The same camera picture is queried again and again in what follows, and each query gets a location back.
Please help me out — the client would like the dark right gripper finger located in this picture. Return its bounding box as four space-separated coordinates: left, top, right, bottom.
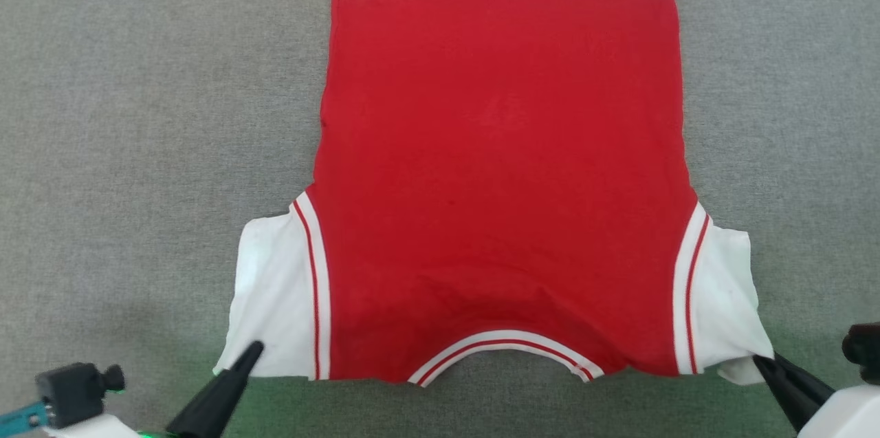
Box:
753 356 816 432
763 353 836 419

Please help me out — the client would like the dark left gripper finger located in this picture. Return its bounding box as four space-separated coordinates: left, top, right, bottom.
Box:
167 341 257 436
199 341 265 438

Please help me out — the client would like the red and white t-shirt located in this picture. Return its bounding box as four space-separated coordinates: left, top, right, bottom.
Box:
212 0 776 388

